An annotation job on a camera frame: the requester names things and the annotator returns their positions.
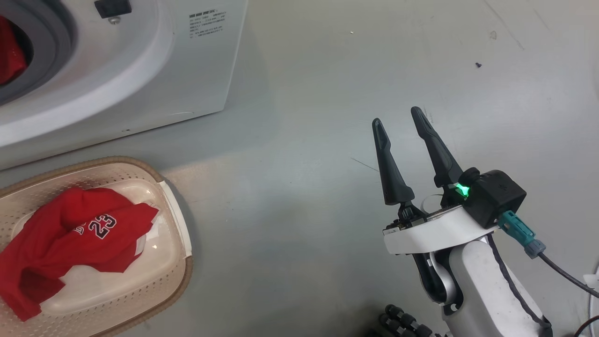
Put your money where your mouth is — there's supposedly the red jersey number 23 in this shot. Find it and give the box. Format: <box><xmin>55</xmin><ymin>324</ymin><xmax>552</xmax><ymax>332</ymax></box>
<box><xmin>0</xmin><ymin>187</ymin><xmax>160</xmax><ymax>322</ymax></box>

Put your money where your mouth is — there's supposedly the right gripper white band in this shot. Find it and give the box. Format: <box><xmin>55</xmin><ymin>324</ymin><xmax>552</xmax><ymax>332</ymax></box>
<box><xmin>372</xmin><ymin>106</ymin><xmax>499</xmax><ymax>256</ymax></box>

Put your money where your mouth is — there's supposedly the printed text label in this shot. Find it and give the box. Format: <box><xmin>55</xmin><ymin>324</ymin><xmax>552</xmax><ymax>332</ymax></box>
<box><xmin>188</xmin><ymin>10</ymin><xmax>229</xmax><ymax>39</ymax></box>

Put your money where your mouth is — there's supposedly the right thin black arm cable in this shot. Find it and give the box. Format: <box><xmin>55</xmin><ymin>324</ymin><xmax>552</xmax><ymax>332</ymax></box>
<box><xmin>486</xmin><ymin>233</ymin><xmax>554</xmax><ymax>329</ymax></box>

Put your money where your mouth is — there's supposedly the white washing machine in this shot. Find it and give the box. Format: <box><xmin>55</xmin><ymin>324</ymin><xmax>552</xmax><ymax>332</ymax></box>
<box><xmin>0</xmin><ymin>0</ymin><xmax>249</xmax><ymax>172</ymax></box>

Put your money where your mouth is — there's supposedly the red garment striped trim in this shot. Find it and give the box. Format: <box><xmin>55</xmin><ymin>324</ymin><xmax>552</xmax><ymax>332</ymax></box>
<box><xmin>0</xmin><ymin>15</ymin><xmax>28</xmax><ymax>86</ymax></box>

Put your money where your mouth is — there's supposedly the grey rubber door gasket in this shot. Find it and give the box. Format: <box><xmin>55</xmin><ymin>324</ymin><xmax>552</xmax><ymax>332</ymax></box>
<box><xmin>0</xmin><ymin>0</ymin><xmax>78</xmax><ymax>106</ymax></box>

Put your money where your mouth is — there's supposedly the right cable with teal connector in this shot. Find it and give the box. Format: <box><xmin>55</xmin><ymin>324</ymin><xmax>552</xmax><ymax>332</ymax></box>
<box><xmin>497</xmin><ymin>210</ymin><xmax>599</xmax><ymax>299</ymax></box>

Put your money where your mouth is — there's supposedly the cream laundry basket brown rim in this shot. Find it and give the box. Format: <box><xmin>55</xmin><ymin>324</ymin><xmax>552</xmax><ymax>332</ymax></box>
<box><xmin>0</xmin><ymin>156</ymin><xmax>194</xmax><ymax>337</ymax></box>

